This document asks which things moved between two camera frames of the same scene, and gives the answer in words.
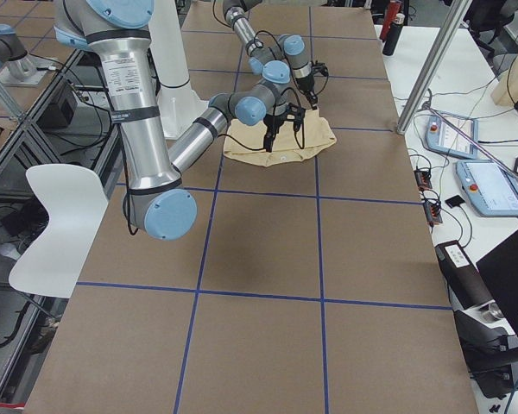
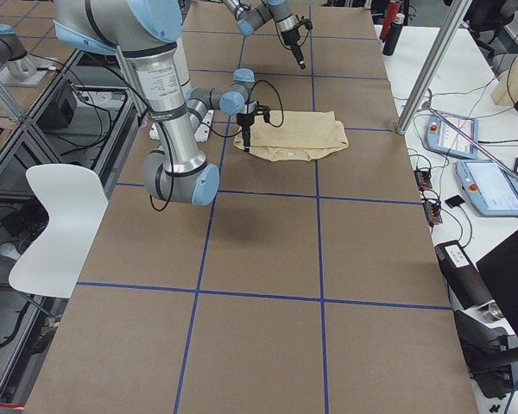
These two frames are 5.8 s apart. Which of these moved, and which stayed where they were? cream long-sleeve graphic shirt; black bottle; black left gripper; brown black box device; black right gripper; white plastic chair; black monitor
Moved: black left gripper; black right gripper; cream long-sleeve graphic shirt
Stayed: black monitor; white plastic chair; black bottle; brown black box device
